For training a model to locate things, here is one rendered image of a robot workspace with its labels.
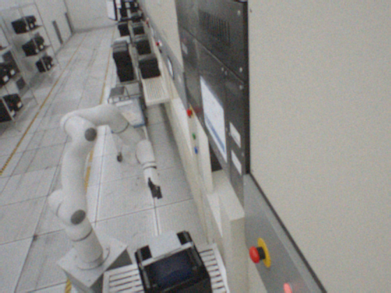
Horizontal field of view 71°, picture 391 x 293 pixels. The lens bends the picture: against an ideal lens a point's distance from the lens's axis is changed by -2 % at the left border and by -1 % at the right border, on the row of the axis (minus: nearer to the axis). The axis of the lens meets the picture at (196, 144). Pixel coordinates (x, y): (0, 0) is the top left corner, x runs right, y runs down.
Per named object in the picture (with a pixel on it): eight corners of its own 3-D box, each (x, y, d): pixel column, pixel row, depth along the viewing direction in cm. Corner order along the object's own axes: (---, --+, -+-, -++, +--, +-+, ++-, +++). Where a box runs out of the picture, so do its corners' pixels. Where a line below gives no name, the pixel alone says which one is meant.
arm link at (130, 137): (100, 140, 140) (133, 171, 162) (128, 128, 137) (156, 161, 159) (101, 128, 146) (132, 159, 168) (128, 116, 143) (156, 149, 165)
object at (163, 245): (191, 257, 142) (183, 215, 125) (207, 292, 126) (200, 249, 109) (146, 276, 136) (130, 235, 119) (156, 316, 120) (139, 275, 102)
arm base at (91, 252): (67, 260, 150) (54, 238, 140) (94, 234, 163) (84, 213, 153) (89, 275, 140) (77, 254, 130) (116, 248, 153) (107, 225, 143)
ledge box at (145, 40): (136, 54, 493) (133, 38, 479) (151, 50, 498) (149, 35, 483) (137, 57, 468) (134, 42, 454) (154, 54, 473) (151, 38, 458)
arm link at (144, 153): (137, 165, 155) (152, 160, 154) (132, 144, 160) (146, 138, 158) (144, 168, 163) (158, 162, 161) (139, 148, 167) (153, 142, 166)
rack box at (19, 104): (19, 111, 495) (12, 98, 481) (3, 114, 493) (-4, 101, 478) (25, 104, 521) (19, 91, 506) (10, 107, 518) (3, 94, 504)
